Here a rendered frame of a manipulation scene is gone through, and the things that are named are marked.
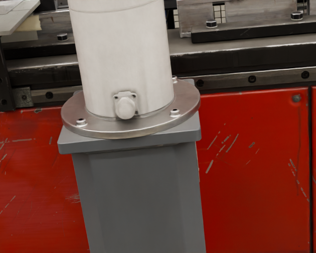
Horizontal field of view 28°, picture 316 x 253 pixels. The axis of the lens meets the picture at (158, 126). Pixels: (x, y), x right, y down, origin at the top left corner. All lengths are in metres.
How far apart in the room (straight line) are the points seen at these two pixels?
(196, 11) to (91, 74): 0.78
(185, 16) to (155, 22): 0.77
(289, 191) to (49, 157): 0.61
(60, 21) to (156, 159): 0.85
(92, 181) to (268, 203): 0.87
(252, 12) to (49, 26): 0.50
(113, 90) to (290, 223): 0.97
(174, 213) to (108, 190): 0.09
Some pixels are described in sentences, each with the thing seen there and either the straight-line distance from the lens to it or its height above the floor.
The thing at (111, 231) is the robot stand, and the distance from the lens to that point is 0.86.
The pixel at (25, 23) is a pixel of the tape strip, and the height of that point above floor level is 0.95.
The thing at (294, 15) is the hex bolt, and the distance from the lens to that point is 1.52.
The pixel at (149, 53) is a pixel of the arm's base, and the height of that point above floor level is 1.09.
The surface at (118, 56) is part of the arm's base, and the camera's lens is 0.77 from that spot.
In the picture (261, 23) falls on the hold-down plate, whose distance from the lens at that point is 1.52.
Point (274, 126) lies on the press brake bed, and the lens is 1.53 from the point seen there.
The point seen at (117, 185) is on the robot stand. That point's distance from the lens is 0.82.
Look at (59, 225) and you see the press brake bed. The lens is 1.71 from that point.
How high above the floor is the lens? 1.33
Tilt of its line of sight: 25 degrees down
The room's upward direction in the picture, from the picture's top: 7 degrees counter-clockwise
